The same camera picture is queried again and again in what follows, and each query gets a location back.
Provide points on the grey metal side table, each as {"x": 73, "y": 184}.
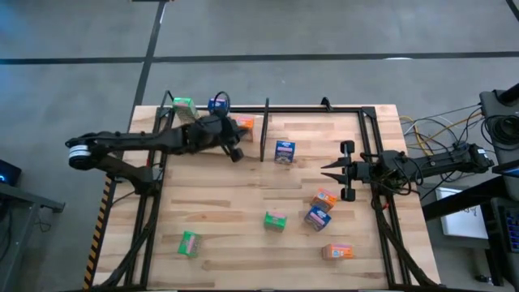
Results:
{"x": 32, "y": 198}

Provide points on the green Apple Jacks cereal box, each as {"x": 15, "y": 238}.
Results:
{"x": 190, "y": 243}
{"x": 275, "y": 221}
{"x": 182, "y": 106}

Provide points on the black backlit keyboard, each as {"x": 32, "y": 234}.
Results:
{"x": 513, "y": 229}

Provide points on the grey side cart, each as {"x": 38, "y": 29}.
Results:
{"x": 490, "y": 105}

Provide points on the black desk beam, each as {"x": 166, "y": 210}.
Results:
{"x": 466, "y": 198}

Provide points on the white board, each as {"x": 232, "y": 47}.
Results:
{"x": 462, "y": 223}

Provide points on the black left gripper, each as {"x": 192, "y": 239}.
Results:
{"x": 215, "y": 134}

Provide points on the orange Mini-Wheats cereal box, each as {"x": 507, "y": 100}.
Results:
{"x": 337, "y": 251}
{"x": 247, "y": 123}
{"x": 323, "y": 199}

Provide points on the black shelf divider bar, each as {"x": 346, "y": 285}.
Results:
{"x": 264, "y": 134}

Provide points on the long black floor tape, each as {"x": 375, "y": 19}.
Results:
{"x": 284, "y": 57}

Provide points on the blue Frosted Flakes cereal box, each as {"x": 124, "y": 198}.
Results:
{"x": 217, "y": 104}
{"x": 284, "y": 152}
{"x": 317, "y": 218}

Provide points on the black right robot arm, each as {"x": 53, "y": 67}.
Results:
{"x": 438, "y": 160}

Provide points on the black device with light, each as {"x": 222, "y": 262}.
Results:
{"x": 10, "y": 172}

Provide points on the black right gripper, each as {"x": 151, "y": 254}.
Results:
{"x": 365, "y": 172}

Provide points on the slanted black floor tape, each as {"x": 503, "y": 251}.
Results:
{"x": 151, "y": 48}

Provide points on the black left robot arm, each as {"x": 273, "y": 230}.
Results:
{"x": 134, "y": 140}

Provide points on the black aluminium table frame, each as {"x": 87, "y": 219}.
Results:
{"x": 308, "y": 110}

